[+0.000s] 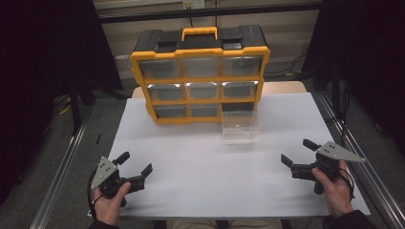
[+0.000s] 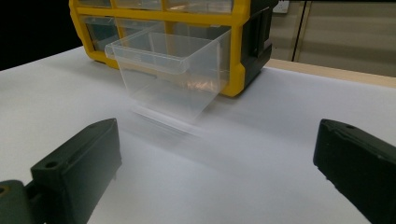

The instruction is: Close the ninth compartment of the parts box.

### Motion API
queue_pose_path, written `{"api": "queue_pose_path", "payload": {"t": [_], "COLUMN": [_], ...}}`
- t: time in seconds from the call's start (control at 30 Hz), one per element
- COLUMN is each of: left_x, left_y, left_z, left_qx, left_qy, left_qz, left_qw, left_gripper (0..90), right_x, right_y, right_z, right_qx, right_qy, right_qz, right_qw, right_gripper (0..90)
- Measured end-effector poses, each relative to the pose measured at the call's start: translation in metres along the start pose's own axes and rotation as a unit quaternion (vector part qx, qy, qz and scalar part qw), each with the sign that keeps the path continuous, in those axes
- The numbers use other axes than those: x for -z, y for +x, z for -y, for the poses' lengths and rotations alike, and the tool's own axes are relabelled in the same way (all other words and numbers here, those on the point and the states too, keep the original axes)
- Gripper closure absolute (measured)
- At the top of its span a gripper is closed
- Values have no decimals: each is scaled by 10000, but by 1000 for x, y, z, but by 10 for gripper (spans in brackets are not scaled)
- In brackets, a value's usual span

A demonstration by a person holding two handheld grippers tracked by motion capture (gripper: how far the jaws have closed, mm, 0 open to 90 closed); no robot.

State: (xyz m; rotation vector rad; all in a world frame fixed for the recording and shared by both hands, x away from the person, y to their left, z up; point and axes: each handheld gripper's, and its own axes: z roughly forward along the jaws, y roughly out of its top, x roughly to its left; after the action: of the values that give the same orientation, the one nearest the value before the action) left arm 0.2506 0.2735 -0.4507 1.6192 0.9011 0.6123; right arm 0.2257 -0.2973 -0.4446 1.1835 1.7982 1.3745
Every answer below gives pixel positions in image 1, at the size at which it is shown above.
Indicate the white table cover sheet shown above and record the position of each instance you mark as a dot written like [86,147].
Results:
[207,178]

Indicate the aluminium frame rail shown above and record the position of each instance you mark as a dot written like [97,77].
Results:
[372,178]
[60,171]

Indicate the black curtain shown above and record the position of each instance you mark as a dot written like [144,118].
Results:
[372,57]
[38,63]

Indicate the white wall outlet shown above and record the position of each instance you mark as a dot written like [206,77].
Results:
[193,4]

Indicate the set of closed organizer drawers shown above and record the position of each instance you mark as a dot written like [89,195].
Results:
[199,67]

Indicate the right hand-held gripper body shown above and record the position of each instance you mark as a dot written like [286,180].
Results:
[337,152]

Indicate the black metal stand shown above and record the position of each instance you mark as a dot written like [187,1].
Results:
[338,105]
[75,108]

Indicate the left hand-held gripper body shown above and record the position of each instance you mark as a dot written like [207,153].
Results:
[103,171]

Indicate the clear plastic pulled-out drawer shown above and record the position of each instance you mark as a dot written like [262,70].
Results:
[239,129]

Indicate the yellow black drawer organizer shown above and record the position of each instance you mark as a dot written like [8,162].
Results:
[200,52]

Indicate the person's left hand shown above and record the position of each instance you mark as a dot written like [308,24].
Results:
[108,208]

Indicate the black horizontal bar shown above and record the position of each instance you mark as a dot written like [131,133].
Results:
[207,13]

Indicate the person's right hand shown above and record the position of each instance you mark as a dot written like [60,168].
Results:
[339,194]

